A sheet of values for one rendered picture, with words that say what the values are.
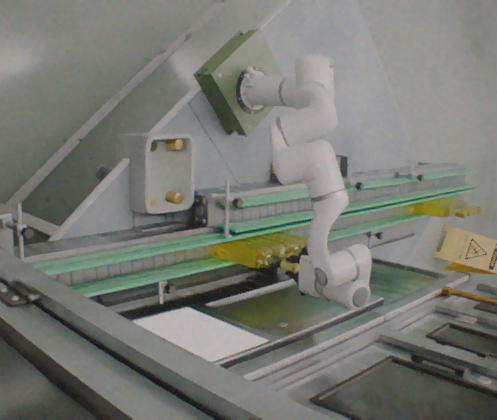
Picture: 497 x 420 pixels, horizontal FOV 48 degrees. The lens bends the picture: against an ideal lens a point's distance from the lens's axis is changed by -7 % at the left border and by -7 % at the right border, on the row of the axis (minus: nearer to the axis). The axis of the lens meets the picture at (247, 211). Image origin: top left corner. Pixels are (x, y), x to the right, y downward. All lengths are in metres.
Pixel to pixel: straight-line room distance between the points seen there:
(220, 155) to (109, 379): 1.50
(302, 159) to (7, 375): 0.95
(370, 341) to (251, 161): 0.82
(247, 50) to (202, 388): 1.53
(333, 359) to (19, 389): 1.02
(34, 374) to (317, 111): 1.03
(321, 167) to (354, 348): 0.47
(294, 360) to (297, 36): 1.27
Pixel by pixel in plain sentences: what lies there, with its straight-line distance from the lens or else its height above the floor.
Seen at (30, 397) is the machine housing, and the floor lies 1.78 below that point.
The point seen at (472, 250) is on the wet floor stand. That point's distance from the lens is 5.02.
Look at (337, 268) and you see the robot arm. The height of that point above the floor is 1.44.
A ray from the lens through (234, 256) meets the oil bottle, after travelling 1.74.
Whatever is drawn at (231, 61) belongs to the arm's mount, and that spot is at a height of 0.84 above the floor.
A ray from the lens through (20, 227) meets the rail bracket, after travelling 1.35.
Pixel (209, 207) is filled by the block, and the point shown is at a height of 0.88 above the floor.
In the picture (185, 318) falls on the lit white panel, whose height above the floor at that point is 1.06.
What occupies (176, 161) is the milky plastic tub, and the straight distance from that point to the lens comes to 1.81.
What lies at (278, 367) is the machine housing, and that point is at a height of 1.39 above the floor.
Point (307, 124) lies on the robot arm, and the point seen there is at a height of 1.29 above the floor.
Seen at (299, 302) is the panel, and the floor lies 1.16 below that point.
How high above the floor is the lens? 2.19
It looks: 44 degrees down
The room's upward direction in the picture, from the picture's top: 102 degrees clockwise
